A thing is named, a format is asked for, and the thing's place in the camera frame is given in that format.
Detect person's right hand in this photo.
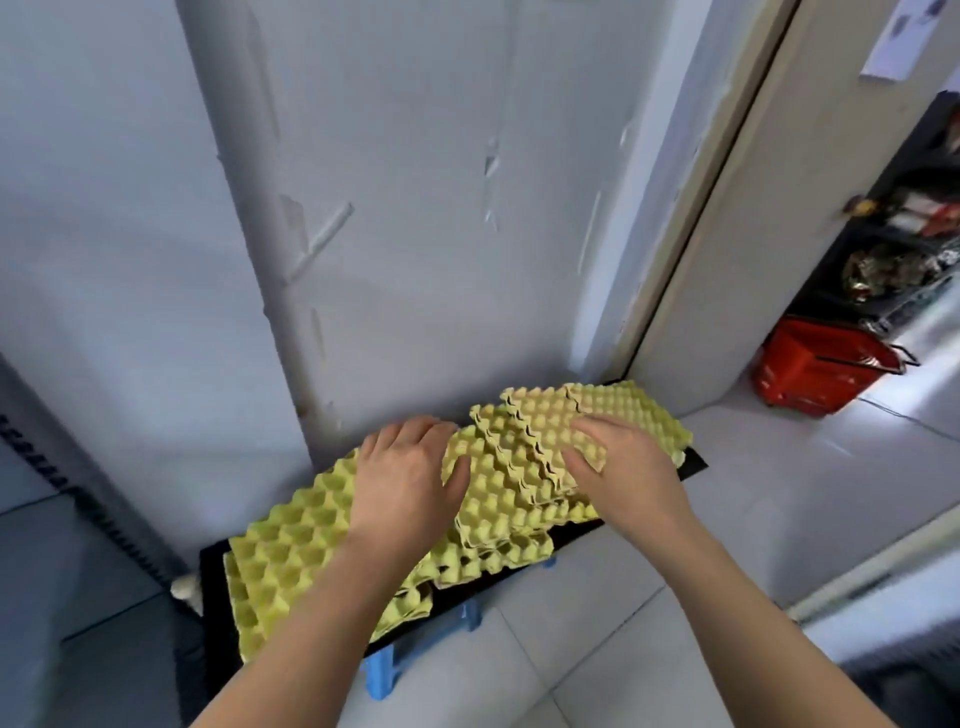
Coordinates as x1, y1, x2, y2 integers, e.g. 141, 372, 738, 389
561, 414, 696, 550

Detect person's left hand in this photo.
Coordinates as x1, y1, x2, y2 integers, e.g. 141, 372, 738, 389
348, 416, 473, 561

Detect yellow moulded egg carton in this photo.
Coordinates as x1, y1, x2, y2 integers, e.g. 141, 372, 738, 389
441, 386, 610, 550

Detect person's right forearm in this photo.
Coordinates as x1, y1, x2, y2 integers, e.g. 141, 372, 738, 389
646, 516, 897, 728

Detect person's left forearm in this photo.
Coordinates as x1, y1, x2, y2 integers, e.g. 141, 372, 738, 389
190, 534, 435, 728

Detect pile of yellow egg trays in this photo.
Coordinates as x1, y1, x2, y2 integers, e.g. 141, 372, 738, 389
223, 379, 696, 666

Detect blue plastic stool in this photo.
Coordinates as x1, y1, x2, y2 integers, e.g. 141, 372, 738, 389
363, 553, 561, 703

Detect black flat board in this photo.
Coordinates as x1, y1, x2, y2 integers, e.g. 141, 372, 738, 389
198, 378, 710, 700

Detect small white object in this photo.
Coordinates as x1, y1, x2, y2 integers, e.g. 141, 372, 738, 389
170, 573, 204, 618

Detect red shopping basket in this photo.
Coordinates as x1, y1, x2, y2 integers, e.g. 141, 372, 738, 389
751, 315, 923, 419

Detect black shelf rack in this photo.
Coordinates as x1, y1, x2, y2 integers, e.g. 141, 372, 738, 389
786, 88, 960, 340

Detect grey appliance with black grille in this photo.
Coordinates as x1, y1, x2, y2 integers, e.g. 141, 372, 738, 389
0, 351, 207, 728

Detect beige door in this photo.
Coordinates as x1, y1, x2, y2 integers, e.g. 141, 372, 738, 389
628, 0, 960, 418

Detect shiny gold packets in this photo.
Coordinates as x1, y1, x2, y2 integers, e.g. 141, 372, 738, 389
841, 243, 943, 303

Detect red and white packets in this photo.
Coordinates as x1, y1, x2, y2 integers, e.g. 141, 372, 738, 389
887, 186, 960, 239

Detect white paper sheet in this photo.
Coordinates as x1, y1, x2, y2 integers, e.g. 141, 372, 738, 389
860, 0, 948, 83

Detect white wall pipe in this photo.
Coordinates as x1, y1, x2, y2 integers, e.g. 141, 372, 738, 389
175, 0, 355, 470

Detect thin black floor cable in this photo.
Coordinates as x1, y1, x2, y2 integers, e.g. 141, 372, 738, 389
858, 396, 960, 445

